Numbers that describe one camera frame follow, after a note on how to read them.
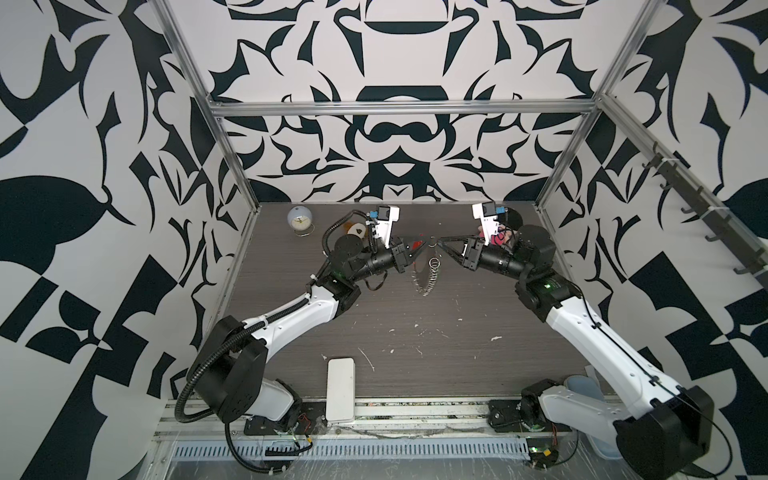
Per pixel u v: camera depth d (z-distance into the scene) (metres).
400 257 0.63
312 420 0.73
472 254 0.60
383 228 0.65
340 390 0.74
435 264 0.69
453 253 0.66
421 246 0.68
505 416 0.74
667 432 0.38
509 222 1.09
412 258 0.66
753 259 0.50
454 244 0.66
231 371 0.42
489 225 0.63
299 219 1.05
